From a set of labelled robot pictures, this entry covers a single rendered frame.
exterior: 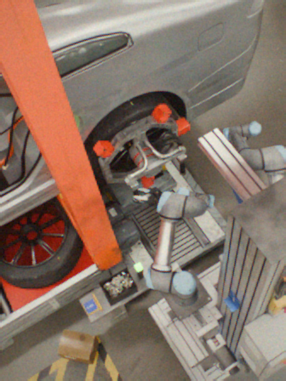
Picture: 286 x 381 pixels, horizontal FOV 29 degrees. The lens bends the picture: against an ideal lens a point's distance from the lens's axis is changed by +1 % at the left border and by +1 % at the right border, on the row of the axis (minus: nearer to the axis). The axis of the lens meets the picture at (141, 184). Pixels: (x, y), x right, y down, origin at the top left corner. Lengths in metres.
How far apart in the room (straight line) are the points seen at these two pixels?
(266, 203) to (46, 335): 2.40
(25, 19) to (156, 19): 1.33
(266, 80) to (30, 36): 3.38
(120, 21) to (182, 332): 1.70
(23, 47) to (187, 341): 1.97
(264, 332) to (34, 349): 1.88
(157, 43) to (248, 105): 1.90
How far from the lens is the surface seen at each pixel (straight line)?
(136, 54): 2.95
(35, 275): 3.66
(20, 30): 1.73
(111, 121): 3.28
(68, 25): 2.81
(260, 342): 2.70
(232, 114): 4.68
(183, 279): 2.95
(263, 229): 2.00
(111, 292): 3.45
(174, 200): 2.84
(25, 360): 4.07
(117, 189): 4.10
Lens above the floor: 3.86
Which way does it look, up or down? 62 degrees down
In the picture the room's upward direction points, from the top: 11 degrees counter-clockwise
